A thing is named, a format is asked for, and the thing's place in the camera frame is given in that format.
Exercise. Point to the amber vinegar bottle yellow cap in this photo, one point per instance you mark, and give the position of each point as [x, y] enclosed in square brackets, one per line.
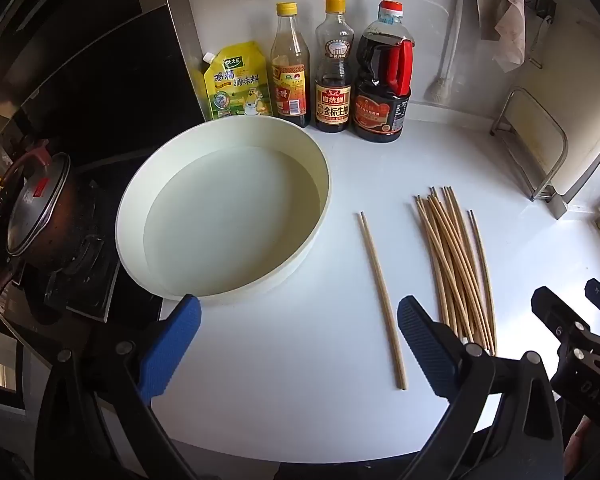
[290, 85]

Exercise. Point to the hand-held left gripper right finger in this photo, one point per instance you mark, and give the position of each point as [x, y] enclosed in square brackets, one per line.
[425, 340]

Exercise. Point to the white dish brush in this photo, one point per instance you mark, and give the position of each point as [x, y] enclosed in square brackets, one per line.
[437, 91]

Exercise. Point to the black range hood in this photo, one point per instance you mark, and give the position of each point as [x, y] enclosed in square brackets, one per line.
[80, 20]

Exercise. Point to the light wooden chopstick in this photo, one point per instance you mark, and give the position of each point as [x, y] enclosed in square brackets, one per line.
[380, 290]

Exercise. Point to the crumpled beige cloth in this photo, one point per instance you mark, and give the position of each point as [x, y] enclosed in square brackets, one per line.
[505, 35]

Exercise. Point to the pile of wooden chopsticks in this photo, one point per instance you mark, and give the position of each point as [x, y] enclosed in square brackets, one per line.
[450, 260]

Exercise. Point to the black gas stove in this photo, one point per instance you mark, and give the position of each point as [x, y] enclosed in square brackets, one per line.
[130, 300]

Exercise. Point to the white round basin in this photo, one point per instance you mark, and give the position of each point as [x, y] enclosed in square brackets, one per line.
[220, 220]

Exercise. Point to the yellow seasoning pouch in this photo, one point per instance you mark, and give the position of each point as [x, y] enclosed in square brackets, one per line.
[237, 85]

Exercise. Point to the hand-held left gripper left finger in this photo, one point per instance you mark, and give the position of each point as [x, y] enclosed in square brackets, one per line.
[172, 345]

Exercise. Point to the metal pot with lid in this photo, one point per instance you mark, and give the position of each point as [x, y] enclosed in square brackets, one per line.
[55, 220]

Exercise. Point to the dark soy sauce bottle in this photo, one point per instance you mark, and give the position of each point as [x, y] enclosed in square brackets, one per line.
[332, 100]

